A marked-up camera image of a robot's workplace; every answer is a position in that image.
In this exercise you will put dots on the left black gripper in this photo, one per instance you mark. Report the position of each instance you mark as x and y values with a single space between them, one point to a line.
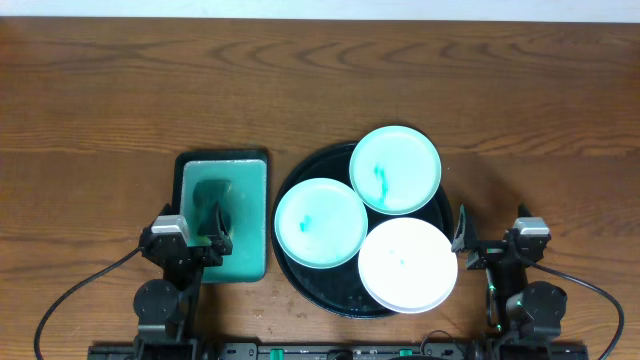
195 249

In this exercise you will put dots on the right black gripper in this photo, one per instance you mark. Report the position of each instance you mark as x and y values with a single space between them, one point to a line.
493 251

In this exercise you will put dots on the green yellow sponge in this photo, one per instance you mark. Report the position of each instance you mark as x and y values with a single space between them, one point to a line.
206 193

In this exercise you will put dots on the mint plate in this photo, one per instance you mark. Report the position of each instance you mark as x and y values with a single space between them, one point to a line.
320 223
395 170

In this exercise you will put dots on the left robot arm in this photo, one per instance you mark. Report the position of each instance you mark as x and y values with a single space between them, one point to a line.
166 307

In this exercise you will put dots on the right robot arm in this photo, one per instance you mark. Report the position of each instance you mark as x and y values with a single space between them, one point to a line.
526 316

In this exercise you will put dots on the dark green rectangular water tray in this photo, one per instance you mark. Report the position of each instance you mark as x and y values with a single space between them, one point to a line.
247 171

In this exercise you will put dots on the white plate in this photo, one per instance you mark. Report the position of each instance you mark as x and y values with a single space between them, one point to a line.
407 265

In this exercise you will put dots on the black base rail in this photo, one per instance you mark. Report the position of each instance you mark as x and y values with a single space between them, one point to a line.
252 351

